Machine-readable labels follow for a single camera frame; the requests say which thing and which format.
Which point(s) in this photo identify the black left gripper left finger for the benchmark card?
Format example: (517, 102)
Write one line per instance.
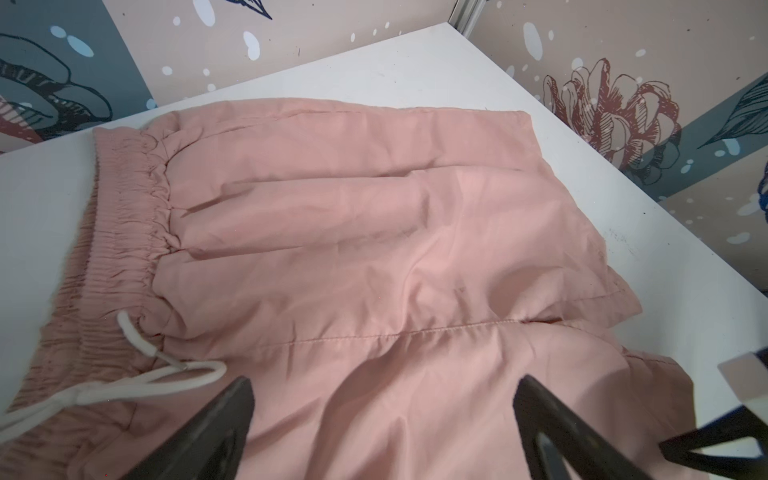
(210, 445)

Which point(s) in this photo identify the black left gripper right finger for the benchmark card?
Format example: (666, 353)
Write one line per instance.
(558, 444)

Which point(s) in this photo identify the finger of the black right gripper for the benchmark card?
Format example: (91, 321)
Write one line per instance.
(738, 424)

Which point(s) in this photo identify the pink shorts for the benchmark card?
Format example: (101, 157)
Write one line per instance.
(383, 277)

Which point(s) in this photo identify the aluminium corner frame post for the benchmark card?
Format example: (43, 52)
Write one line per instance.
(465, 15)

